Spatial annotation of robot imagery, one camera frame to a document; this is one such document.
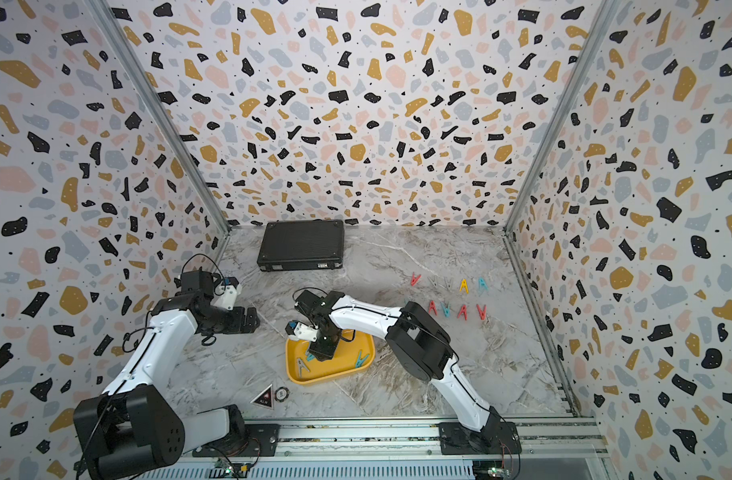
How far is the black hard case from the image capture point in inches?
42.4

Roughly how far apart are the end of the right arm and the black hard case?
1.04 ft

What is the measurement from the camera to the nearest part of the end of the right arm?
783 mm
